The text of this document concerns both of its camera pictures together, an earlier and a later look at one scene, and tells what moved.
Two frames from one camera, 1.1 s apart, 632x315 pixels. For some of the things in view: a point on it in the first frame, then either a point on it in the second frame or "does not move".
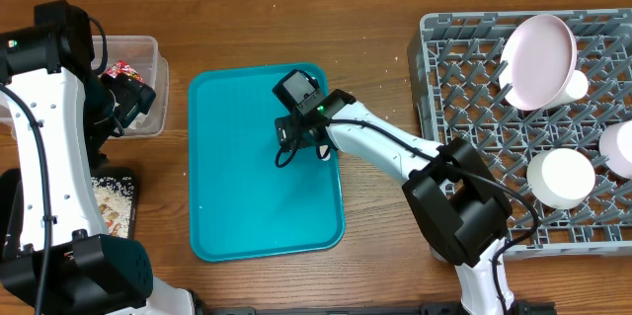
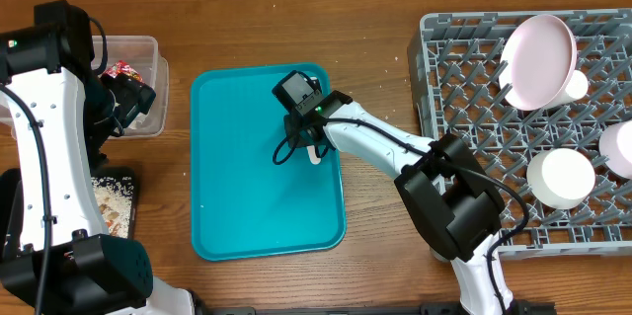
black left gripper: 138,97 does not move
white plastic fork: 323,149 to 314,159
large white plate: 537,61 does not move
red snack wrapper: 121,67 does not move
